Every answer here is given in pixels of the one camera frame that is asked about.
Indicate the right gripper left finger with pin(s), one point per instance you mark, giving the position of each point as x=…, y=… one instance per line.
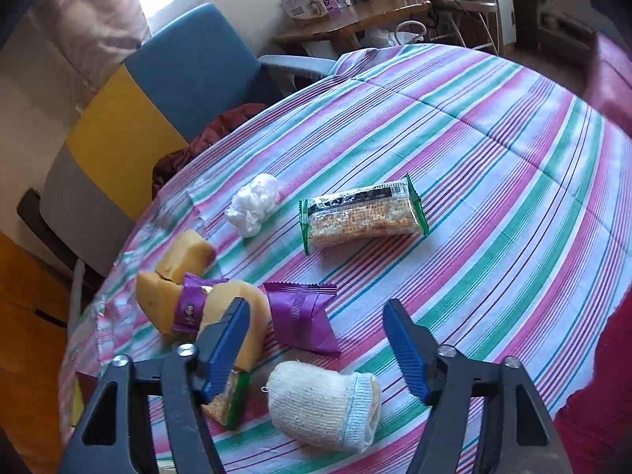
x=114, y=433

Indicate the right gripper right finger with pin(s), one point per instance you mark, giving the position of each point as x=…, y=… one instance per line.
x=517, y=433

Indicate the purple snack packet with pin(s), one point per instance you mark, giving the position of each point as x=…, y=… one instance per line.
x=299, y=315
x=189, y=309

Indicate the large cracker packet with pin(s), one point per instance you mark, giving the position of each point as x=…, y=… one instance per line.
x=381, y=210

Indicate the small cracker packet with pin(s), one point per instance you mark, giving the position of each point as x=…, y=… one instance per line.
x=228, y=408

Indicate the yellow sponge near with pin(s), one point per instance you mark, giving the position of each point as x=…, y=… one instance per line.
x=233, y=299

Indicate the yellow sponge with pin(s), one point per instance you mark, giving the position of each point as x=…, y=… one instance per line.
x=233, y=299
x=189, y=253

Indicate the beige rolled sock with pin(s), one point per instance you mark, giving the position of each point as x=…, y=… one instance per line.
x=324, y=408

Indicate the yellow sponge far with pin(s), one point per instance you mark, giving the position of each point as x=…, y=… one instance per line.
x=189, y=253

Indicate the red blanket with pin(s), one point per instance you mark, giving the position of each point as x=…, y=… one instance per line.
x=595, y=423

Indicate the wooden wardrobe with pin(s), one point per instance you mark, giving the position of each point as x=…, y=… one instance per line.
x=35, y=301

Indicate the white tissue ball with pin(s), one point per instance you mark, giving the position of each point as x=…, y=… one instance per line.
x=252, y=204

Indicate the striped bed sheet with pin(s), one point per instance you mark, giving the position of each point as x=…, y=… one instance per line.
x=493, y=203

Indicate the dark red cloth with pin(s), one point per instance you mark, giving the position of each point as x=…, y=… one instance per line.
x=218, y=128

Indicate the tricolour headboard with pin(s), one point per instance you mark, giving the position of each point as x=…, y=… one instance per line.
x=157, y=102

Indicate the wooden desk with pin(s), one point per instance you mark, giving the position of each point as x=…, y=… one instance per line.
x=341, y=28

